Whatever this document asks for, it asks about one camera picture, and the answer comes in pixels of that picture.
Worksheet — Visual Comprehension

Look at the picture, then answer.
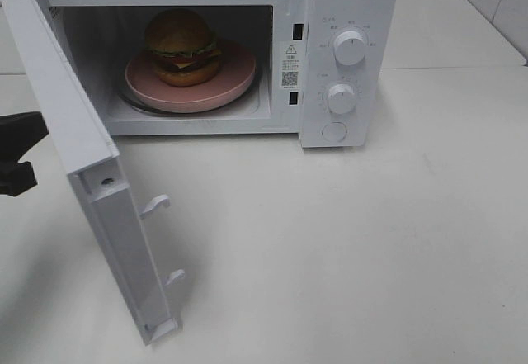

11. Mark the white timer knob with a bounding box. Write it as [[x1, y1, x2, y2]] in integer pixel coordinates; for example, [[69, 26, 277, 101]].
[[327, 83, 357, 115]]

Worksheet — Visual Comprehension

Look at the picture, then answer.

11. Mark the burger with lettuce and cheese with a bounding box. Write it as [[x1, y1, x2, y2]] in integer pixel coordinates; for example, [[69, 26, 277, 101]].
[[144, 8, 221, 87]]

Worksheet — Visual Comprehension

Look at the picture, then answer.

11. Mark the white upper power knob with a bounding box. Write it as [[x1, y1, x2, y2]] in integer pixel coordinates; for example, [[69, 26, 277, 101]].
[[332, 28, 366, 66]]

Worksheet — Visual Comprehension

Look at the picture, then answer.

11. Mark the pink round plate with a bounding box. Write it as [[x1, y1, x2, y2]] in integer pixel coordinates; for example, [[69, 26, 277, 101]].
[[125, 39, 257, 113]]

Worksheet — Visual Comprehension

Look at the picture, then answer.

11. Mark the round white door release button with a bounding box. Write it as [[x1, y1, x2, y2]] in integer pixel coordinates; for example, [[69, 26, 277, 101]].
[[322, 122, 347, 143]]

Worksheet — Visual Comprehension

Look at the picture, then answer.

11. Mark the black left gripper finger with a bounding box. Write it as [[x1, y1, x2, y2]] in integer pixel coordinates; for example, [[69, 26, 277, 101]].
[[1, 111, 49, 160]]

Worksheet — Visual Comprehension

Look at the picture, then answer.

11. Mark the white microwave door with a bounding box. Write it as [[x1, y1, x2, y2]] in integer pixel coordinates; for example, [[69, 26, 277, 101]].
[[1, 0, 177, 345]]

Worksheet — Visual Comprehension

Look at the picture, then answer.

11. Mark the white microwave oven body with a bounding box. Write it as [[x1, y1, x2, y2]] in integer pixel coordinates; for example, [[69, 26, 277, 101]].
[[48, 0, 396, 148]]

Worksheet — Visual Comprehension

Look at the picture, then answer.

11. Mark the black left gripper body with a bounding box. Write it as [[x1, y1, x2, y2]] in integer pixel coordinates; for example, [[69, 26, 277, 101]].
[[0, 160, 37, 196]]

